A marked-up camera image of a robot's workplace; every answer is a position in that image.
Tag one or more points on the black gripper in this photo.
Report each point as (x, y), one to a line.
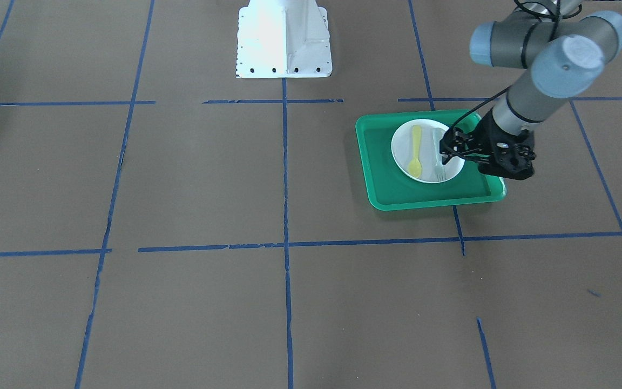
(485, 135)

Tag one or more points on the yellow plastic spoon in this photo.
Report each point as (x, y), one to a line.
(414, 167)

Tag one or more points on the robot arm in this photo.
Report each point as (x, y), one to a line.
(560, 59)

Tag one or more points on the translucent pale fork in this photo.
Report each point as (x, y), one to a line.
(439, 168)

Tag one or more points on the green plastic tray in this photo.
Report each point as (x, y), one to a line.
(385, 149)

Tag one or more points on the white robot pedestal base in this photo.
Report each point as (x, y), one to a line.
(283, 39)

